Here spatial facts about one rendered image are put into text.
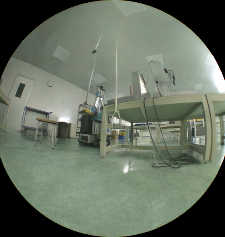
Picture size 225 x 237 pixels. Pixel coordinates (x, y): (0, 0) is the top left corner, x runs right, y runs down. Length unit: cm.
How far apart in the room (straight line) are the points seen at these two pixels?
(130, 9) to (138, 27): 59
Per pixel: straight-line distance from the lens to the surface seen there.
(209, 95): 118
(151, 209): 45
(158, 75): 101
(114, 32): 256
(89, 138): 197
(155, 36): 273
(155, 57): 312
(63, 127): 338
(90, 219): 39
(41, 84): 405
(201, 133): 337
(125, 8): 246
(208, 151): 106
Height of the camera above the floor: 35
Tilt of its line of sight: 11 degrees up
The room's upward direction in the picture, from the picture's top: 3 degrees clockwise
